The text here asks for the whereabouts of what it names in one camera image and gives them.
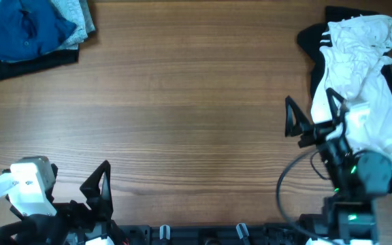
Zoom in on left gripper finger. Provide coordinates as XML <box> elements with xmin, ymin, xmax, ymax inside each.
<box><xmin>48</xmin><ymin>163</ymin><xmax>58</xmax><ymax>201</ymax></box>
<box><xmin>80</xmin><ymin>161</ymin><xmax>114</xmax><ymax>218</ymax></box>

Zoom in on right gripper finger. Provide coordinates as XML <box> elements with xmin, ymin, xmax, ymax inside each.
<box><xmin>284</xmin><ymin>96</ymin><xmax>312</xmax><ymax>137</ymax></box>
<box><xmin>325</xmin><ymin>88</ymin><xmax>346</xmax><ymax>126</ymax></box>

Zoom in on dark blue polo shirt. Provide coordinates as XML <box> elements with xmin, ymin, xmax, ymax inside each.
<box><xmin>0</xmin><ymin>0</ymin><xmax>76</xmax><ymax>62</ymax></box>

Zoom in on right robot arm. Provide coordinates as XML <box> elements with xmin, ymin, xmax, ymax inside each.
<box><xmin>276</xmin><ymin>88</ymin><xmax>392</xmax><ymax>244</ymax></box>

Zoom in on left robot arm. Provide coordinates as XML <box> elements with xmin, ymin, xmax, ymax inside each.
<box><xmin>0</xmin><ymin>157</ymin><xmax>127</xmax><ymax>244</ymax></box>

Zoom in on white crumpled garment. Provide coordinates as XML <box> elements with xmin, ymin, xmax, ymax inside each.
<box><xmin>310</xmin><ymin>15</ymin><xmax>392</xmax><ymax>157</ymax></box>

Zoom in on black garment under white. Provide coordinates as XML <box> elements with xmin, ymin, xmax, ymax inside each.
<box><xmin>297</xmin><ymin>5</ymin><xmax>392</xmax><ymax>193</ymax></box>

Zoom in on black folded garment left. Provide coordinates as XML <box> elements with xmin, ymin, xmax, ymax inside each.
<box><xmin>0</xmin><ymin>49</ymin><xmax>80</xmax><ymax>80</ymax></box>

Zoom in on light blue denim jeans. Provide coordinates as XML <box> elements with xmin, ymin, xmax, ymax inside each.
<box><xmin>49</xmin><ymin>1</ymin><xmax>95</xmax><ymax>51</ymax></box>

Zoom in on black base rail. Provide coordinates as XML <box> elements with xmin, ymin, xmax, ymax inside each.
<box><xmin>120</xmin><ymin>223</ymin><xmax>308</xmax><ymax>245</ymax></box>

